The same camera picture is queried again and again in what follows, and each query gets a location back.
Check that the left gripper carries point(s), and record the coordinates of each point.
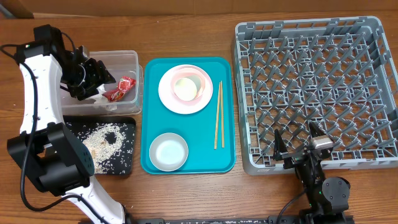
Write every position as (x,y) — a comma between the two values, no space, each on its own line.
(101,75)

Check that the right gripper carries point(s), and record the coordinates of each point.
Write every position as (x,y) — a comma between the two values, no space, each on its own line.
(298,157)

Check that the red foil snack wrapper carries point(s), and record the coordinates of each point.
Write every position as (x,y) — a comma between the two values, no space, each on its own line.
(124,85)

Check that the white napkin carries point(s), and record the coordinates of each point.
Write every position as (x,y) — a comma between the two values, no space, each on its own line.
(100,99)

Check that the rice and food scraps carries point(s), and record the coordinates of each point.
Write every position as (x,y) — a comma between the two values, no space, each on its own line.
(99,149)

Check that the cream ceramic cup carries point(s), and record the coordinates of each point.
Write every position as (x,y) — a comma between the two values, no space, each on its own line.
(185,89)

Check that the grey bowl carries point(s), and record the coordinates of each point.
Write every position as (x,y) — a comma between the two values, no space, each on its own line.
(168,152)

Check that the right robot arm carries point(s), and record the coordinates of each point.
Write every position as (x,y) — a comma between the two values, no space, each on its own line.
(327,197)

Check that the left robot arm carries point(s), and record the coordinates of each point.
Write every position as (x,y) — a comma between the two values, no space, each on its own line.
(50,156)

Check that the grey dishwasher rack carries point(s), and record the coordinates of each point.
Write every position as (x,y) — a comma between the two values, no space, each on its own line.
(337,73)

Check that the clear plastic storage bin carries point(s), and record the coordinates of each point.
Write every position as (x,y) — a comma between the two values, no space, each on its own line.
(119,63)

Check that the black plastic tray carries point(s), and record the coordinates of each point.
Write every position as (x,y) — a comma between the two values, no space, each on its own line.
(127,149)

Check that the left wooden chopstick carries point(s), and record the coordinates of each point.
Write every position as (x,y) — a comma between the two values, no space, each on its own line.
(217,116)

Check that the large white plate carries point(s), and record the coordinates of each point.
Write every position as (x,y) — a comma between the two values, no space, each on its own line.
(171,102)

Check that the teal serving tray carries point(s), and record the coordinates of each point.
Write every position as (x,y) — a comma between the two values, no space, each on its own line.
(197,129)

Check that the small pink bowl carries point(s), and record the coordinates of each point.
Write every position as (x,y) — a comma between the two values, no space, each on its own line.
(192,73)

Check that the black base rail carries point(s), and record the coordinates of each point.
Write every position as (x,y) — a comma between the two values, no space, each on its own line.
(217,221)

